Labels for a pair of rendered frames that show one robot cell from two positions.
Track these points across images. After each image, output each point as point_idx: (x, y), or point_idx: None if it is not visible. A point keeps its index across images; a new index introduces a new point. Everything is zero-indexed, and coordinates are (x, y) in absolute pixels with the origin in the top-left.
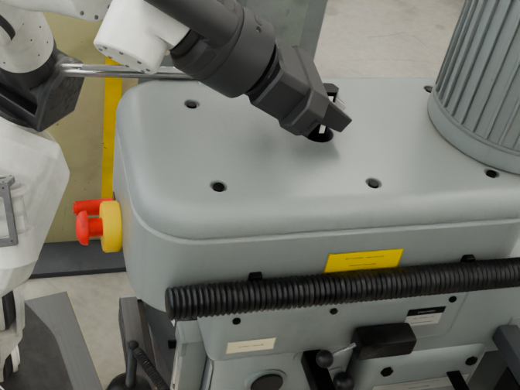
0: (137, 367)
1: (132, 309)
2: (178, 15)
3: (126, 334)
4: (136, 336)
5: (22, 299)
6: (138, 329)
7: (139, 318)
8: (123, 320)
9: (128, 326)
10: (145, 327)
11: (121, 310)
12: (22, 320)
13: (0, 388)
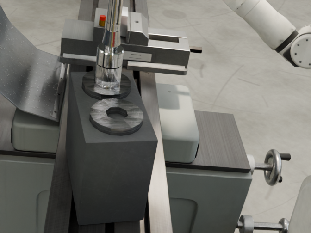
0: (158, 168)
1: (158, 230)
2: None
3: (168, 201)
4: (156, 197)
5: (305, 185)
6: (152, 205)
7: (150, 217)
8: (171, 218)
9: (165, 210)
10: (140, 221)
11: (172, 231)
12: (296, 200)
13: (299, 37)
